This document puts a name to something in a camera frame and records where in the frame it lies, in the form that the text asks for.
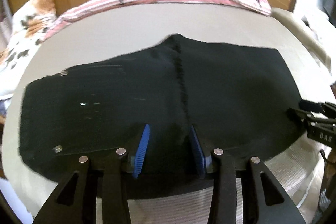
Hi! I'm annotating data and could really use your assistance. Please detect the black pants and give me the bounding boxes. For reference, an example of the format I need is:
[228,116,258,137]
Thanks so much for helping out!
[19,34,303,199]

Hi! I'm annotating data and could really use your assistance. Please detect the right hand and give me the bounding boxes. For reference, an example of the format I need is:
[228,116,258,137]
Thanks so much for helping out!
[324,149,335,192]

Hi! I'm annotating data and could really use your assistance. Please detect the beige blanket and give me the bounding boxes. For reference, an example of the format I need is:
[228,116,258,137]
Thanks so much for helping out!
[271,8,335,75]

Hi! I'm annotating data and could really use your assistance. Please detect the floral white pillow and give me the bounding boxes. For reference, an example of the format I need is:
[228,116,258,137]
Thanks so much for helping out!
[1,0,57,100]

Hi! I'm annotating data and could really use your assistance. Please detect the black cable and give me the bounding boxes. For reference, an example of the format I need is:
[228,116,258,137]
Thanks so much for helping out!
[318,148,329,162]

